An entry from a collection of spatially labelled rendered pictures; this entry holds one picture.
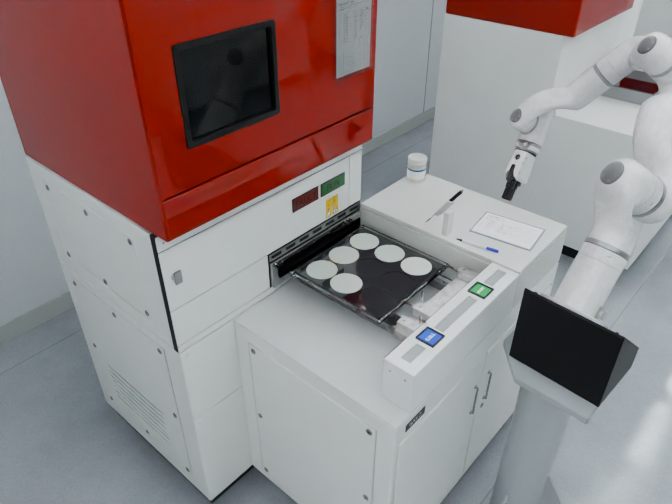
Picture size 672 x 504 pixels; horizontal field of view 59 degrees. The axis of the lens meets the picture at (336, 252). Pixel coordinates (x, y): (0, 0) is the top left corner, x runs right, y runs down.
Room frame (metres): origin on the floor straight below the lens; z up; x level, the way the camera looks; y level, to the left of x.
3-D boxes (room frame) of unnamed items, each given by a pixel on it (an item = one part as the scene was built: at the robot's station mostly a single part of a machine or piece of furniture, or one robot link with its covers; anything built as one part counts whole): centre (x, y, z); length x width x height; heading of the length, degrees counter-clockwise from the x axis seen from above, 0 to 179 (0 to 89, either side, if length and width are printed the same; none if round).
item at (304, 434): (1.53, -0.24, 0.41); 0.97 x 0.64 x 0.82; 139
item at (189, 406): (1.77, 0.44, 0.41); 0.82 x 0.71 x 0.82; 139
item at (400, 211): (1.76, -0.44, 0.89); 0.62 x 0.35 x 0.14; 49
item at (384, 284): (1.54, -0.11, 0.90); 0.34 x 0.34 x 0.01; 49
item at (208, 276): (1.54, 0.19, 1.02); 0.82 x 0.03 x 0.40; 139
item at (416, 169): (2.01, -0.30, 1.01); 0.07 x 0.07 x 0.10
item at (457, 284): (1.37, -0.32, 0.87); 0.36 x 0.08 x 0.03; 139
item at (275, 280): (1.66, 0.06, 0.89); 0.44 x 0.02 x 0.10; 139
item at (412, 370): (1.25, -0.34, 0.89); 0.55 x 0.09 x 0.14; 139
